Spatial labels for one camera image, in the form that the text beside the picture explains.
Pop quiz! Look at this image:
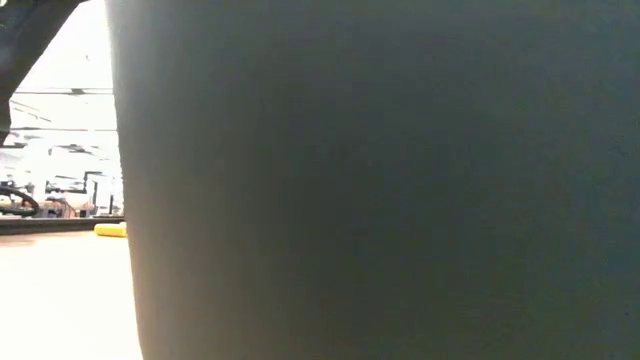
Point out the teal plastic bin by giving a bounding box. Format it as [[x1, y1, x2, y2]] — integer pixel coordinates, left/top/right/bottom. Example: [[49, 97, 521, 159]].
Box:
[[104, 0, 640, 360]]

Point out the black aluminium table frame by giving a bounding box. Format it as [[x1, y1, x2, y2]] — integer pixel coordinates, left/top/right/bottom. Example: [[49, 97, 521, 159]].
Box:
[[0, 215, 126, 236]]

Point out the yellow block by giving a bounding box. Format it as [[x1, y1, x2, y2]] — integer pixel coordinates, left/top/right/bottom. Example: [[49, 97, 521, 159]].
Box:
[[93, 222, 128, 239]]

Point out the black cable loop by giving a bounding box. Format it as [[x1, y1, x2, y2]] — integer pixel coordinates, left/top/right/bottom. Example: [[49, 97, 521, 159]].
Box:
[[0, 185, 40, 217]]

